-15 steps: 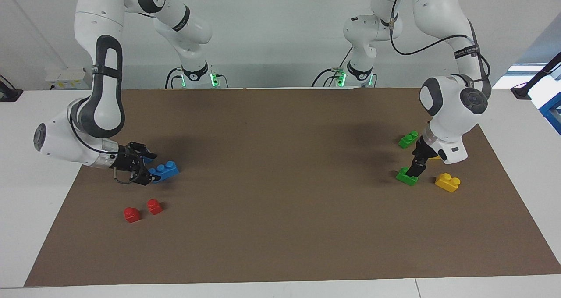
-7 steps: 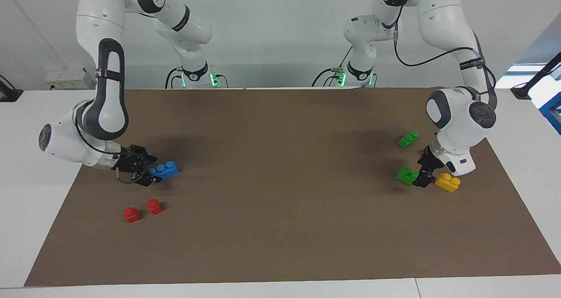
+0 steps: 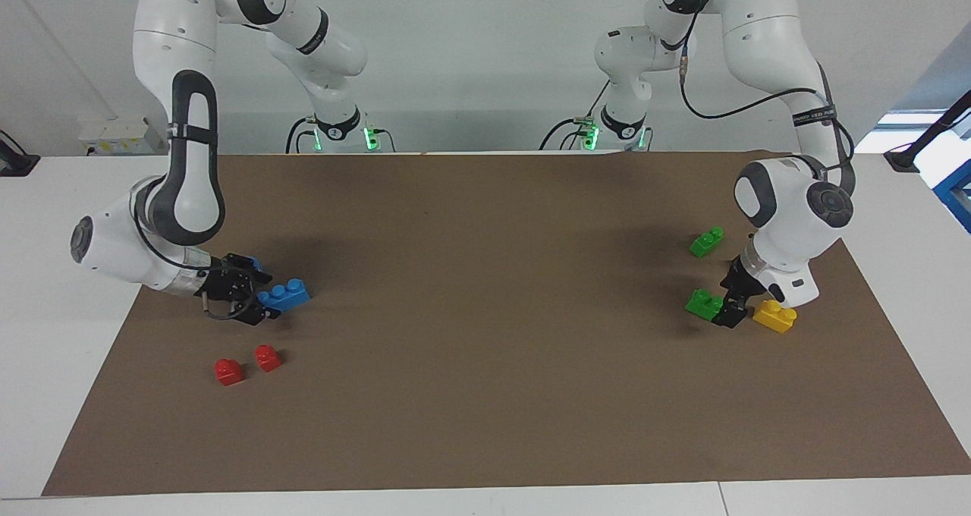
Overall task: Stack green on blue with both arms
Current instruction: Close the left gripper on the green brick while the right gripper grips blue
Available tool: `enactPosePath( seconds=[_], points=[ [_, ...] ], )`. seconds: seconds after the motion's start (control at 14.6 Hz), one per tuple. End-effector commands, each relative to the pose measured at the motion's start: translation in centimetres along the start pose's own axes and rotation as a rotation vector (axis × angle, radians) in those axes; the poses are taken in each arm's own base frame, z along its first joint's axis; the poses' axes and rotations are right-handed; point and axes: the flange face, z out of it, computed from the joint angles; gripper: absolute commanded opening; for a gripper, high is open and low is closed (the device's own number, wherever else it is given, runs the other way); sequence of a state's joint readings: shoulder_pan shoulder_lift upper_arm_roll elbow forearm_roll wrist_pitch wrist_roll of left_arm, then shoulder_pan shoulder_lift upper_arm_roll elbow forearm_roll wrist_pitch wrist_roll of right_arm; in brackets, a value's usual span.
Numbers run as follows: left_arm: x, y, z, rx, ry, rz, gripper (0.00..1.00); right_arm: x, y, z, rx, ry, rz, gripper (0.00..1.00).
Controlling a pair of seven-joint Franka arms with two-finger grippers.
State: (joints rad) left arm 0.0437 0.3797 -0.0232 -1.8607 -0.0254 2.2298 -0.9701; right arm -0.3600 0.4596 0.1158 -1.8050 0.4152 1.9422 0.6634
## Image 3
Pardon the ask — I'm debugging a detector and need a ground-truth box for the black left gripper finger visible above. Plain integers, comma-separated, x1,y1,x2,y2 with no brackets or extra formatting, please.
711,292,749,329
719,254,764,304

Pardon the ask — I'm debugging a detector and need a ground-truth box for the green two-stud toy brick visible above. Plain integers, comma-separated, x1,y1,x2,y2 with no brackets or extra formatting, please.
684,288,724,322
689,226,724,259

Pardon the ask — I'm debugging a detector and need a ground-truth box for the yellow two-stud toy brick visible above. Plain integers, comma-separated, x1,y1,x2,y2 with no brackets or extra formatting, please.
752,299,798,335

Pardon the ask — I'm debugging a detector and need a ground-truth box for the black stand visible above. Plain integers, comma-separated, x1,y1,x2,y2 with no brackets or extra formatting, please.
884,90,971,174

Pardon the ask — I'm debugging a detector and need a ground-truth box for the white box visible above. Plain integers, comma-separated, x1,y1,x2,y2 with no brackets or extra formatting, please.
77,116,165,157

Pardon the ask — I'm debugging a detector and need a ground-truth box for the brown table mat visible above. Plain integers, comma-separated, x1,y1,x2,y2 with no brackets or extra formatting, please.
42,150,971,497

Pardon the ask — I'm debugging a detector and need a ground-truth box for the black table clamp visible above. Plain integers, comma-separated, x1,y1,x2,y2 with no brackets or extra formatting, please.
0,129,41,178

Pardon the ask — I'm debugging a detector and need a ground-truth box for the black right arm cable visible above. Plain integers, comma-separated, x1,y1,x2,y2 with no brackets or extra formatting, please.
133,190,255,323

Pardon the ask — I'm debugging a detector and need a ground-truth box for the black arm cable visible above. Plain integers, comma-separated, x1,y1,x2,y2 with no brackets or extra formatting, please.
133,190,255,323
677,0,858,198

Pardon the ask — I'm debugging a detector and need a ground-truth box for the blue metal frame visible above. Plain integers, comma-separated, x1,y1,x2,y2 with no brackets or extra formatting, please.
932,156,971,234

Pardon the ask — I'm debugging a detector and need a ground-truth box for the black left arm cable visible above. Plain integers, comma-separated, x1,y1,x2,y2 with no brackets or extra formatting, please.
677,0,858,198

